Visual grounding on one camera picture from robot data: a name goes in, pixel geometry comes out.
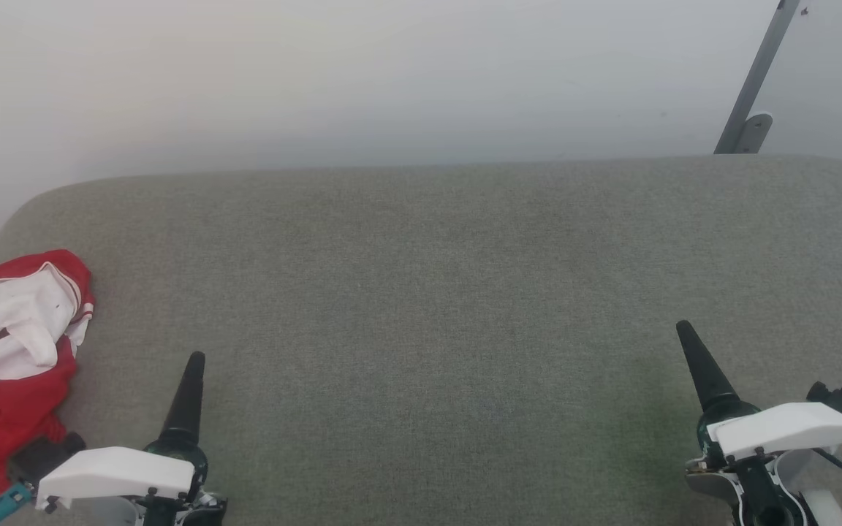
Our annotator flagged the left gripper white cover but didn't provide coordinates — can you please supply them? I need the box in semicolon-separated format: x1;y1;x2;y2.
36;352;228;526

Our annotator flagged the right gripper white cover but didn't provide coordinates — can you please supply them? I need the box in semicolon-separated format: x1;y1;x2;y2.
676;320;842;526

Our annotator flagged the red and white jersey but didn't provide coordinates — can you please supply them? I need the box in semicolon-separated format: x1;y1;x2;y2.
0;249;95;498

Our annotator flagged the grey metal pole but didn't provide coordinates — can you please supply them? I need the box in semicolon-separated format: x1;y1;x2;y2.
713;0;802;155

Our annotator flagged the grey pole foot bracket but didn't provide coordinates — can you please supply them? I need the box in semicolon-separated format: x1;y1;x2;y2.
738;113;774;155

